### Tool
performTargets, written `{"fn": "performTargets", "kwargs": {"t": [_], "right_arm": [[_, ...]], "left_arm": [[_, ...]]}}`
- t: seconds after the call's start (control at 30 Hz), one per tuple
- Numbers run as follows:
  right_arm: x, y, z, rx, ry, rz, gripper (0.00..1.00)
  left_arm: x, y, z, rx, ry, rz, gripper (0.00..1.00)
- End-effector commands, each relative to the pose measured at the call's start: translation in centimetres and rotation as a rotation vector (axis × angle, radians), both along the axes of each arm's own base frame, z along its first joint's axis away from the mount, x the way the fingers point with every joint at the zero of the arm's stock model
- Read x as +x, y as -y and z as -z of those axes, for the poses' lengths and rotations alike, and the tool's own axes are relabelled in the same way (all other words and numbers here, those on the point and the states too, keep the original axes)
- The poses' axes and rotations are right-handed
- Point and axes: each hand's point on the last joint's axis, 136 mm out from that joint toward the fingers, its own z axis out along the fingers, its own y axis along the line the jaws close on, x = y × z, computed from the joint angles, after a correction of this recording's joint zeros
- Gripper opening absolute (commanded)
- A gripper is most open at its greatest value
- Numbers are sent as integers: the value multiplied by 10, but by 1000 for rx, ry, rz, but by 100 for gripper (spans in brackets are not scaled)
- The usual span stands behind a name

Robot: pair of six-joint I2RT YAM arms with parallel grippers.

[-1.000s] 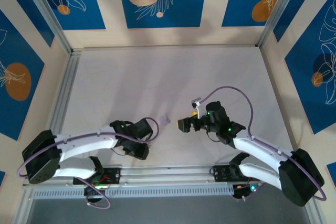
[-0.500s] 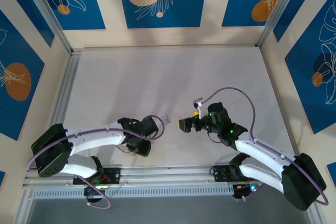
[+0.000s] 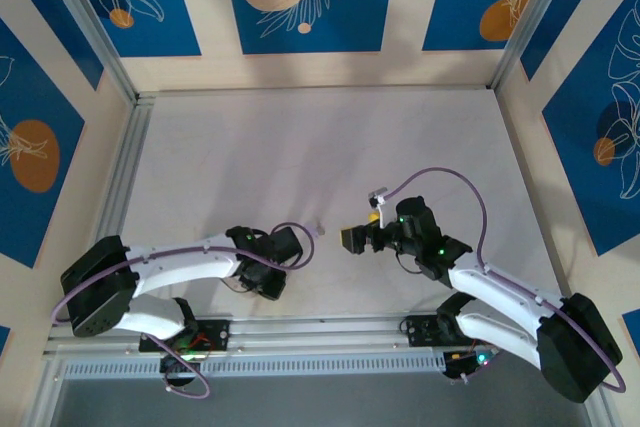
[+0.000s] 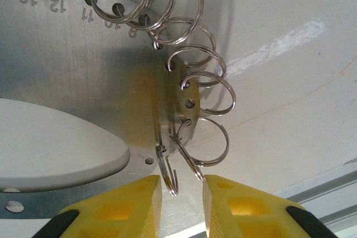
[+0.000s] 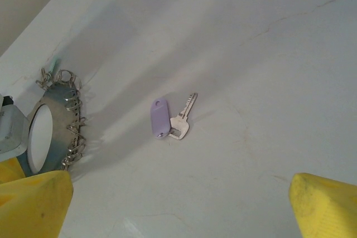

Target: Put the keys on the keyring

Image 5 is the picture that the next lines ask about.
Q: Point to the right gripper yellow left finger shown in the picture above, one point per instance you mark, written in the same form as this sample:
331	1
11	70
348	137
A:
33	207

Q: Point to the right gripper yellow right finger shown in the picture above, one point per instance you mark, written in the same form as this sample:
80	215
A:
329	210

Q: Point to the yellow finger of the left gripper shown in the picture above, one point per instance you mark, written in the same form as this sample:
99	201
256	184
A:
11	171

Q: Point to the silver key with purple tag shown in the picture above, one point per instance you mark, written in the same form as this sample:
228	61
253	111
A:
160	121

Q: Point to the teal key tag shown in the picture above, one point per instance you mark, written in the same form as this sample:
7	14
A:
55	64

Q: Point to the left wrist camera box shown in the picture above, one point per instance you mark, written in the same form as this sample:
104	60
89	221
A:
11	126

